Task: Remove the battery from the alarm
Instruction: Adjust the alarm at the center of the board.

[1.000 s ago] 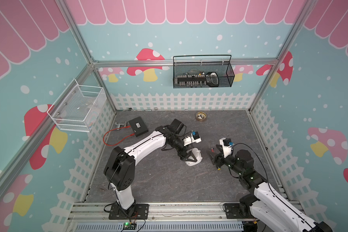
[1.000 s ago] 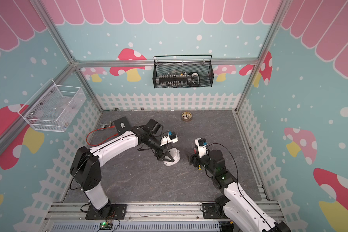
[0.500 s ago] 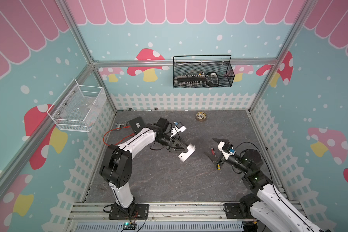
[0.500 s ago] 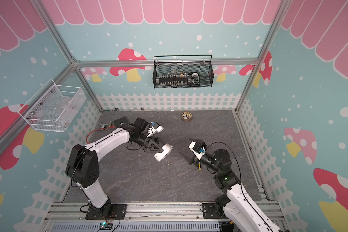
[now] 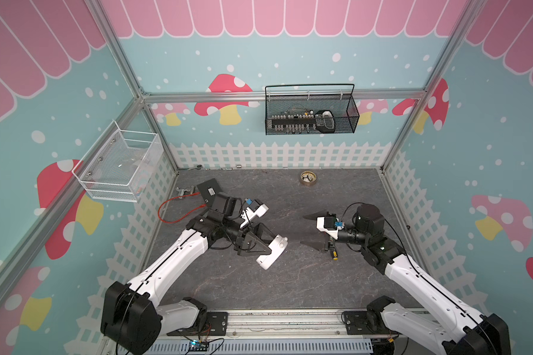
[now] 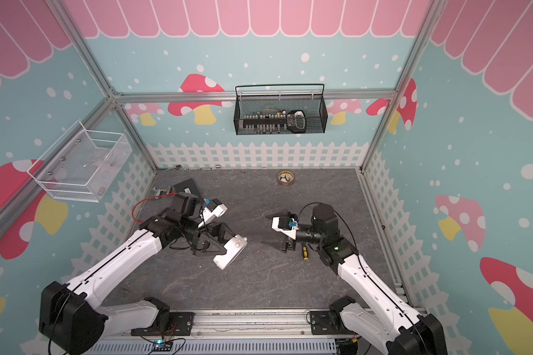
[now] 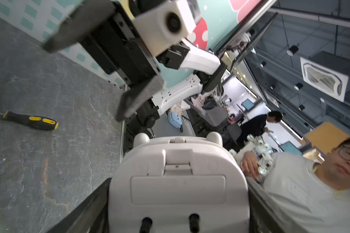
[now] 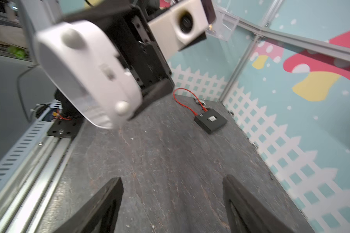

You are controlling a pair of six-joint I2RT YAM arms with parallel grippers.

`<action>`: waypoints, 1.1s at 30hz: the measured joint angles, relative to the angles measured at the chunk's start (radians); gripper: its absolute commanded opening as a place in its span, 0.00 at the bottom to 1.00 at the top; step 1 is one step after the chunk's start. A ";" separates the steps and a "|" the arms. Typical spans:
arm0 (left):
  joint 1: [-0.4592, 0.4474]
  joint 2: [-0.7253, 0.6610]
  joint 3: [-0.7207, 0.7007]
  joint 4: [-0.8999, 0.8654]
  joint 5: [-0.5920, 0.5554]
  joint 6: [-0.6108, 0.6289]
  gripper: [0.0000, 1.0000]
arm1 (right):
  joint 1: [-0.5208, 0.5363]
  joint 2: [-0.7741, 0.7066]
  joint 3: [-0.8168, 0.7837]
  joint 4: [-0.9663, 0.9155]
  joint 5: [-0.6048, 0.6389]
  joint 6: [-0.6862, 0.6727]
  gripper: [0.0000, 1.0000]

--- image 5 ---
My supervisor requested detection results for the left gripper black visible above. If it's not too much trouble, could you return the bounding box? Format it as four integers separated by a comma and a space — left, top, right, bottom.
223, 217, 278, 257

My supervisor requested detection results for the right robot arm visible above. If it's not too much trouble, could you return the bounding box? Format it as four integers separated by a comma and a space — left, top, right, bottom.
305, 203, 512, 354

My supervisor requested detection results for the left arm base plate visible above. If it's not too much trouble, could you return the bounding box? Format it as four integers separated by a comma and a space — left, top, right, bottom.
169, 312, 229, 337

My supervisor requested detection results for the white wire basket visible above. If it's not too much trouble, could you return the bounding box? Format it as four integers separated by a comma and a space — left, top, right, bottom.
72, 121, 164, 203

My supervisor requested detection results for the green circuit board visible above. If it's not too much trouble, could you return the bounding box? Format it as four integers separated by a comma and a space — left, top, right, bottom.
187, 340, 210, 353

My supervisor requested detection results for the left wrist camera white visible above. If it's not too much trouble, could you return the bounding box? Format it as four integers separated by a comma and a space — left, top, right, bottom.
241, 199, 269, 227

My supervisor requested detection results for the black box device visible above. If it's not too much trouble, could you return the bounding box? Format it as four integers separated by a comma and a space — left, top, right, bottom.
196, 178, 223, 207

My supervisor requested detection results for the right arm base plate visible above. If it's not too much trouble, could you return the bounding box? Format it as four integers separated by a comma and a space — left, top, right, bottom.
341, 311, 400, 338

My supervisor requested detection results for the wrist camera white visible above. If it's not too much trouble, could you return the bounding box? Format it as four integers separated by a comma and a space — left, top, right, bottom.
241, 199, 269, 227
316, 213, 343, 240

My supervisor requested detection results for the white alarm device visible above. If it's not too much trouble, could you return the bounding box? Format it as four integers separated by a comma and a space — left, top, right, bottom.
256, 235, 288, 270

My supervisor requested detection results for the black wire mesh basket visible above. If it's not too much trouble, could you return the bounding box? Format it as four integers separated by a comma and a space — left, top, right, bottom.
264, 84, 360, 135

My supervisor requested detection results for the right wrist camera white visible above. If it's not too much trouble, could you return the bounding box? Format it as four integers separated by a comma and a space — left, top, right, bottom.
316, 213, 343, 240

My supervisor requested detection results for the tape roll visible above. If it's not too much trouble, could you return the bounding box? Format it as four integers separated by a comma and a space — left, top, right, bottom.
299, 171, 318, 186

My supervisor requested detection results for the red cable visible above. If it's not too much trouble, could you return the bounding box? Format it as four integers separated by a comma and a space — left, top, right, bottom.
157, 191, 207, 224

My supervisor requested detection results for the metal clip on table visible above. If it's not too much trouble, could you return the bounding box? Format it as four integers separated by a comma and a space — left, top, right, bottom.
176, 186, 196, 199

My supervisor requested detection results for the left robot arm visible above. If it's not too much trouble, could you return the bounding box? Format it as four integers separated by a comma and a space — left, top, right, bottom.
100, 192, 288, 354

